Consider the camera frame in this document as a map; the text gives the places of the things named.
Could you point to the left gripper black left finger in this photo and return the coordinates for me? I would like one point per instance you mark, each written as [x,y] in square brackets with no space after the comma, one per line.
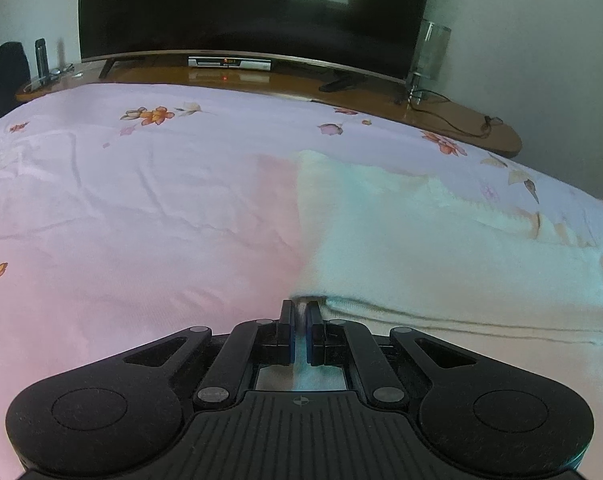
[249,347]

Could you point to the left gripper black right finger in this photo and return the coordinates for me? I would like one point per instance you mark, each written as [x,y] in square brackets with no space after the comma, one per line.
[351,347]

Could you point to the white knit sweater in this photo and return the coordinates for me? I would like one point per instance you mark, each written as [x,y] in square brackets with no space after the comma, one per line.
[398,249]

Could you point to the pink floral bed sheet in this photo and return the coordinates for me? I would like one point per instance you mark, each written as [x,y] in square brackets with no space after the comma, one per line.
[130,212]

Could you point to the wooden tv bench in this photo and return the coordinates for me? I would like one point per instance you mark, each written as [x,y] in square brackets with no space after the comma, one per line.
[332,86]

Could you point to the silver set-top box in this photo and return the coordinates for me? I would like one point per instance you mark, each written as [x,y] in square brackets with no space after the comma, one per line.
[229,62]

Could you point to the black curved television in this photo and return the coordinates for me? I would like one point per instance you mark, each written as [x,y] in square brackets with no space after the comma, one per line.
[369,36]

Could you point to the dark remote in holder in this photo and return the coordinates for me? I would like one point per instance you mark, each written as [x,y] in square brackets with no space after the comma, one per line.
[46,74]

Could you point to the black chair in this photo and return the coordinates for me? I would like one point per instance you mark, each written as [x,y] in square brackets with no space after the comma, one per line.
[14,72]

